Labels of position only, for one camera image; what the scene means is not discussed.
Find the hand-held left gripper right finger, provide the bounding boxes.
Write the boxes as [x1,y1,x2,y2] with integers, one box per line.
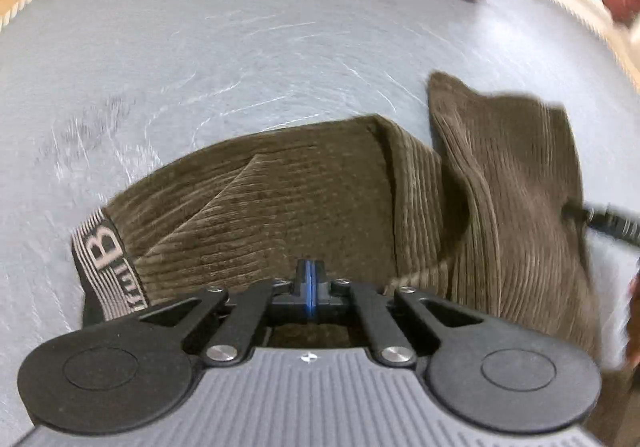
[311,259,484,368]

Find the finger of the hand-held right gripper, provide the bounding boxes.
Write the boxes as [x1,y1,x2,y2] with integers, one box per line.
[562,201,640,248]

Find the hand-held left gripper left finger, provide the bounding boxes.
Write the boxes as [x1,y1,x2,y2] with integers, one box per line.
[137,259,312,368]

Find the brown corduroy pants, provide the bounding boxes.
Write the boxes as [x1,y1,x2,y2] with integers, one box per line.
[70,71,633,447]

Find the grey quilted mattress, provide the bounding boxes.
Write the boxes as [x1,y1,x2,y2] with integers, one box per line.
[0,0,640,447]

